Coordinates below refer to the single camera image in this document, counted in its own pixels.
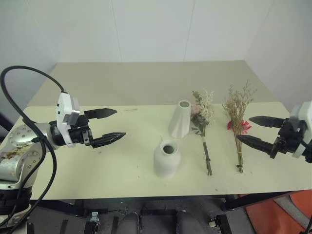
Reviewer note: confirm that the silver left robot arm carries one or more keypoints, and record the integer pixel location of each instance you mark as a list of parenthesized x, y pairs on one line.
[(23, 139)]

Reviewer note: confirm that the beige dried bouquet, red flower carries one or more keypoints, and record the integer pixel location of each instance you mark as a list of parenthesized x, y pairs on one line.
[(237, 114)]

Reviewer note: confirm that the small metal clamp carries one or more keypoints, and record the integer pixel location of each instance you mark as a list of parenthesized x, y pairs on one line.
[(211, 221), (94, 217)]

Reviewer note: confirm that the pink and white flower bouquet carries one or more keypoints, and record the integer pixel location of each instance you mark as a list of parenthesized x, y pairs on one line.
[(203, 117)]

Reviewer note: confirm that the white conical vase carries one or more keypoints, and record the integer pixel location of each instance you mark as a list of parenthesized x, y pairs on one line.
[(180, 122)]

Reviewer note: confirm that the orange floor mat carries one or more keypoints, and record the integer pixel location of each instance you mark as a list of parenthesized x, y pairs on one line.
[(268, 217)]

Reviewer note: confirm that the pale green table mat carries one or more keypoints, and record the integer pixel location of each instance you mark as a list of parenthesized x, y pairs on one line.
[(117, 170)]

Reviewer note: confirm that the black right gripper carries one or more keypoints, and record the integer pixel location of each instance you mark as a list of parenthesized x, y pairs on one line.
[(286, 140)]

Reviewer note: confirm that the white round bottle vase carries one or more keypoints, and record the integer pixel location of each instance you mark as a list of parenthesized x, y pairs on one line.
[(167, 163)]

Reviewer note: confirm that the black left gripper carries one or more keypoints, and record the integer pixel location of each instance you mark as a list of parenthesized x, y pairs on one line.
[(79, 132)]

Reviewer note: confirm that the black table frame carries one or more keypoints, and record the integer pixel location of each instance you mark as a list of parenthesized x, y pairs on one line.
[(233, 202)]

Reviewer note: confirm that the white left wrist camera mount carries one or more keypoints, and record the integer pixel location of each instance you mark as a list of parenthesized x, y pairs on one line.
[(64, 114)]

